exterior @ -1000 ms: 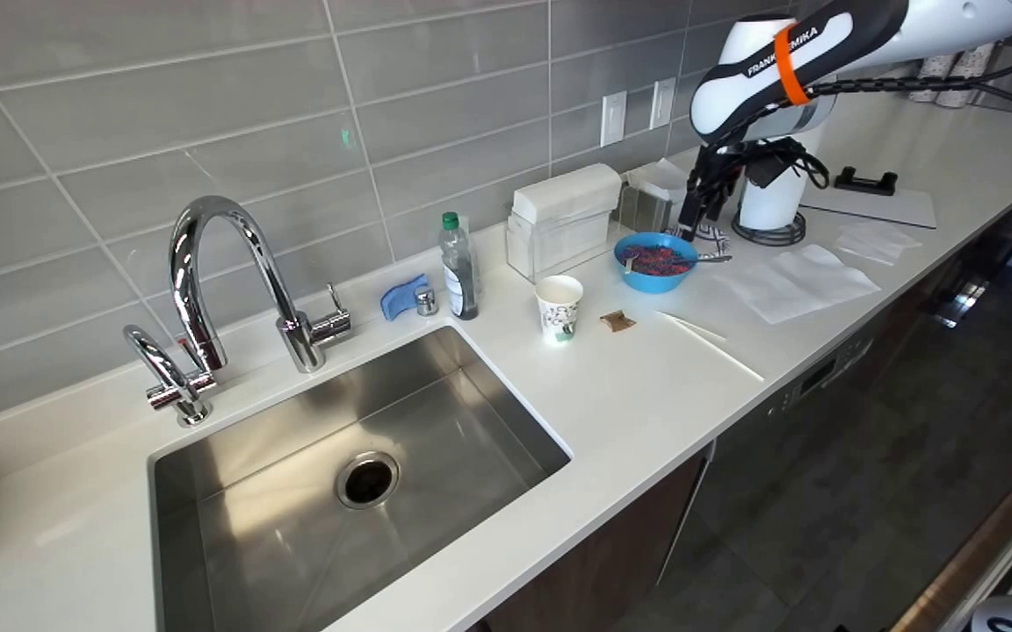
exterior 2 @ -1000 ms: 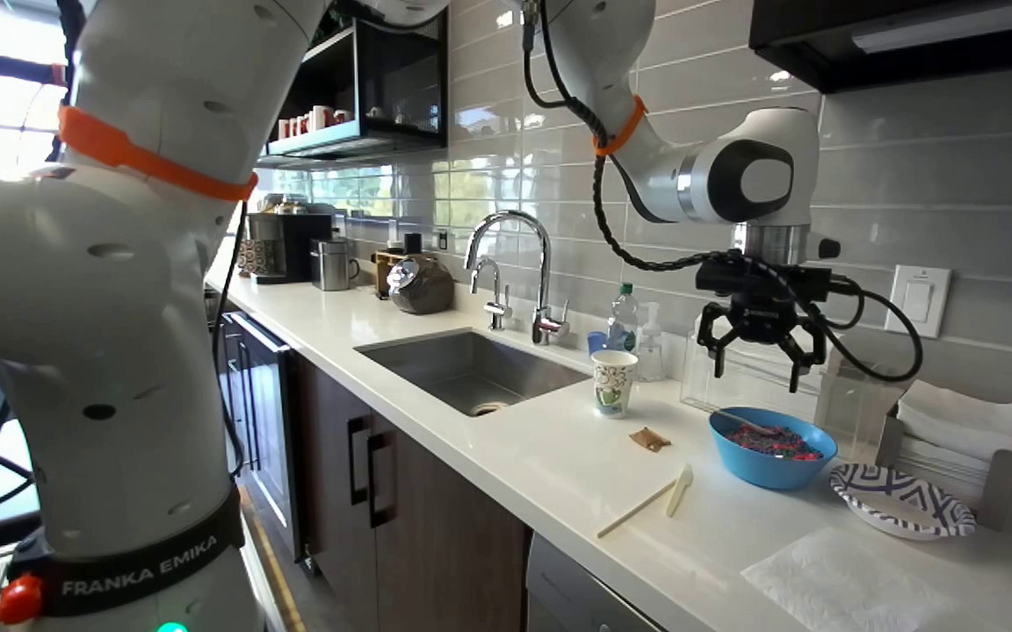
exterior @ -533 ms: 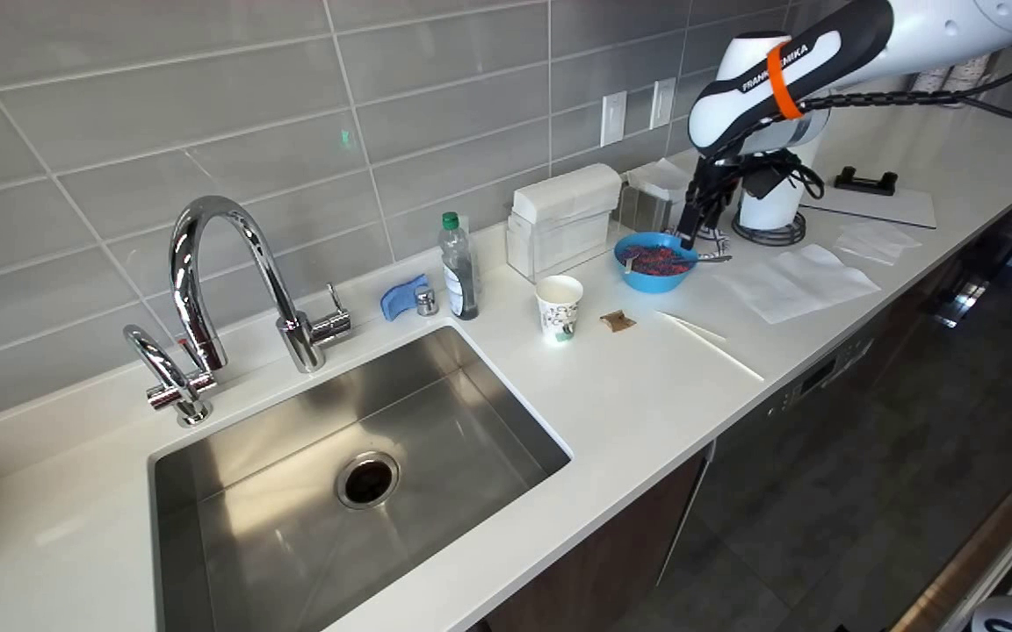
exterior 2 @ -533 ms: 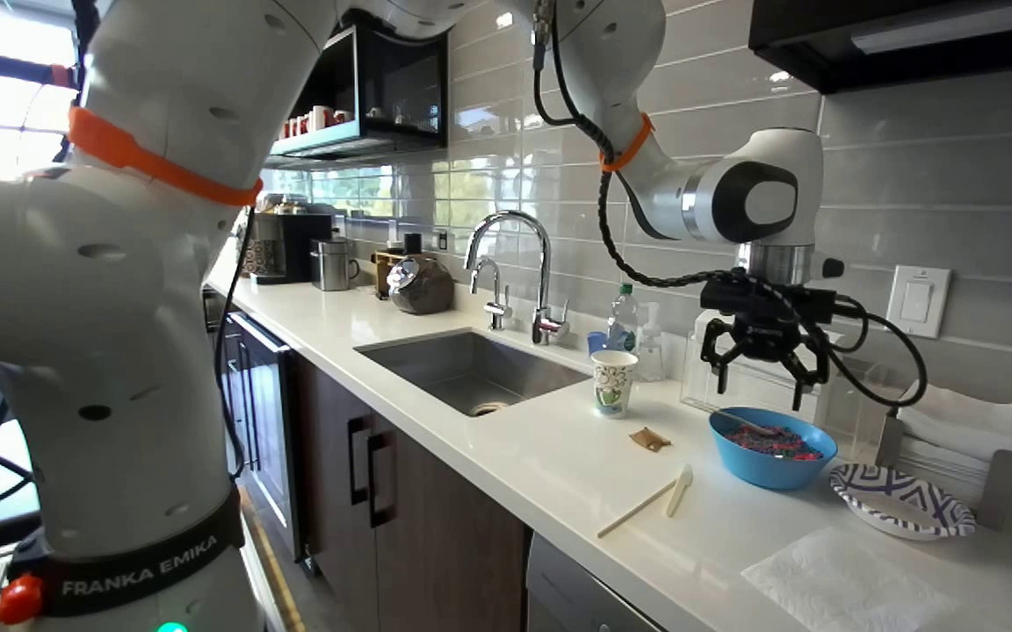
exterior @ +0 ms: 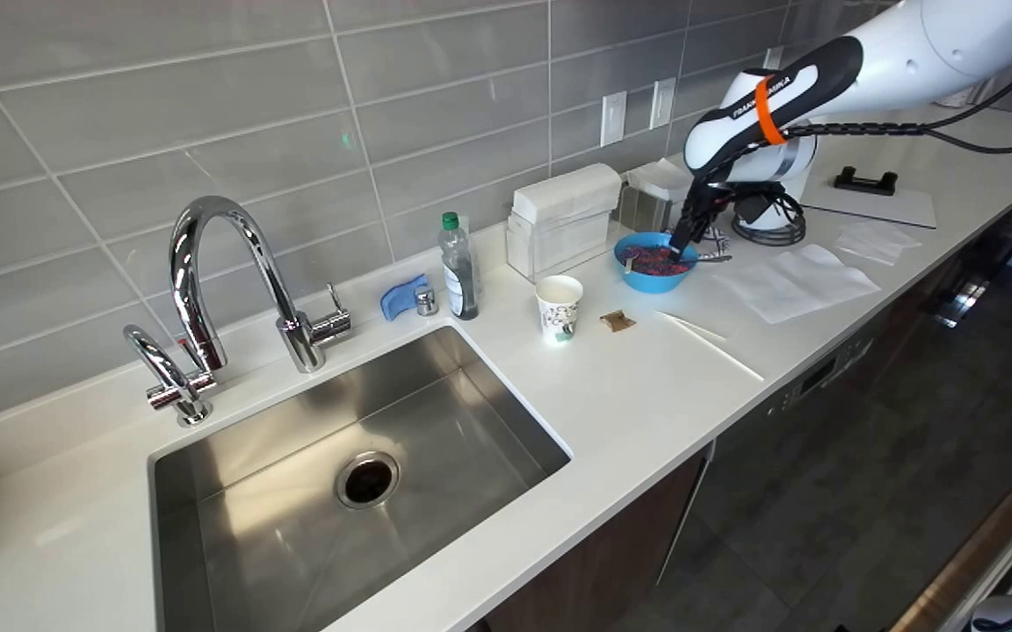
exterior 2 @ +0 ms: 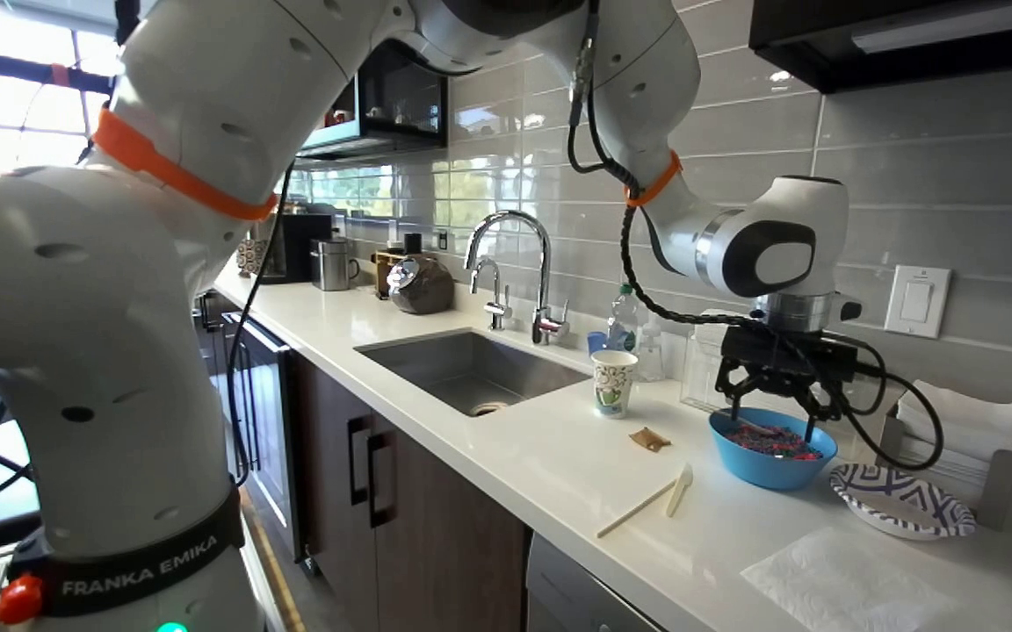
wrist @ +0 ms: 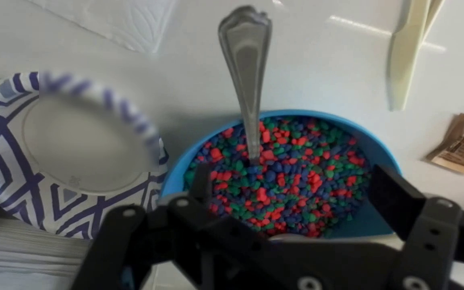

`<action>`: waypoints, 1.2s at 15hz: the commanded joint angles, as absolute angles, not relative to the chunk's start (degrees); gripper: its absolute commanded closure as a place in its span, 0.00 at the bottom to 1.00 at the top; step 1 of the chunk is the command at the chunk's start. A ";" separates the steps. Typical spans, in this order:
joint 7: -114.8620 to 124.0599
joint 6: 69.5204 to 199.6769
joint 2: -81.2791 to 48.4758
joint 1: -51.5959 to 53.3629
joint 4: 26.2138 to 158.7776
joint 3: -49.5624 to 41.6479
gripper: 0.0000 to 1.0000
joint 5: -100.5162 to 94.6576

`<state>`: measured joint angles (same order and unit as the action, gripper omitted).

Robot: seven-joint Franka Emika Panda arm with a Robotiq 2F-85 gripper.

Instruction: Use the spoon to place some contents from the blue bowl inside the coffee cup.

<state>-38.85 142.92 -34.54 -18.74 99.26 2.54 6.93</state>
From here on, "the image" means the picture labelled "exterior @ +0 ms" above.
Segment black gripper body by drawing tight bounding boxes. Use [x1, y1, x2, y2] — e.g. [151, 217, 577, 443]
[678, 162, 748, 239]

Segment colourful bead contents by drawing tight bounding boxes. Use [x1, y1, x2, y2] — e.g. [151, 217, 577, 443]
[621, 241, 694, 279]

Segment blue bowl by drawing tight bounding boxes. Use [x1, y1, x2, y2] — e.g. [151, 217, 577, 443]
[613, 229, 703, 293]

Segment white paper coffee cup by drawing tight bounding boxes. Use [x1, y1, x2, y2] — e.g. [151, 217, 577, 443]
[536, 270, 588, 342]

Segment white napkin stack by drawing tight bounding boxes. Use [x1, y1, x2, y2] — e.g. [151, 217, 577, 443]
[625, 153, 695, 200]

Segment black paper towel holder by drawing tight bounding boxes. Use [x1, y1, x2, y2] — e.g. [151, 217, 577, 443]
[729, 206, 811, 248]

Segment short pale stir stick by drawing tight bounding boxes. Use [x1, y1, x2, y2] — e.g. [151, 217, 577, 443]
[659, 309, 732, 347]

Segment white paper sheet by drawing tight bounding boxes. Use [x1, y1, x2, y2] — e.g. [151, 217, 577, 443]
[711, 239, 886, 331]

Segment brown paper packet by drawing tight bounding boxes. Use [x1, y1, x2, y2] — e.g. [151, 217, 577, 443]
[596, 304, 641, 335]

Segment white box container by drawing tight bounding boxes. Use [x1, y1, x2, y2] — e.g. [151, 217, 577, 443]
[504, 156, 625, 284]

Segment white flat board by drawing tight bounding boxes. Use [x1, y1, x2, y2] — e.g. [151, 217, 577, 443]
[803, 170, 941, 230]

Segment clear soap bottle green cap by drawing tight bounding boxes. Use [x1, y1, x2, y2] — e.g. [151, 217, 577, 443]
[437, 206, 480, 324]

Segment blue sponge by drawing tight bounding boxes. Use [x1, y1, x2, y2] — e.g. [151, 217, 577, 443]
[376, 270, 444, 324]

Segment dark wood base cabinet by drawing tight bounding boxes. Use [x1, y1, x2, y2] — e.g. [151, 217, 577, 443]
[473, 290, 922, 632]

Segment tall chrome faucet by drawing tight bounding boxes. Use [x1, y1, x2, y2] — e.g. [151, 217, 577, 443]
[167, 193, 360, 379]

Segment stainless steel sink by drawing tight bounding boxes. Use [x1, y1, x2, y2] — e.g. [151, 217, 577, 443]
[148, 324, 577, 632]

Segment orange cable strap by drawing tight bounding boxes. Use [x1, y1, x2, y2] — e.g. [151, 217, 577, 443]
[748, 72, 791, 152]

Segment black bracket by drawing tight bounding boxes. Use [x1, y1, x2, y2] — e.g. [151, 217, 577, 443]
[830, 163, 904, 197]

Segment wooden frame piece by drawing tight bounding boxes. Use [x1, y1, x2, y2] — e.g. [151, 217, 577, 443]
[890, 467, 1012, 632]

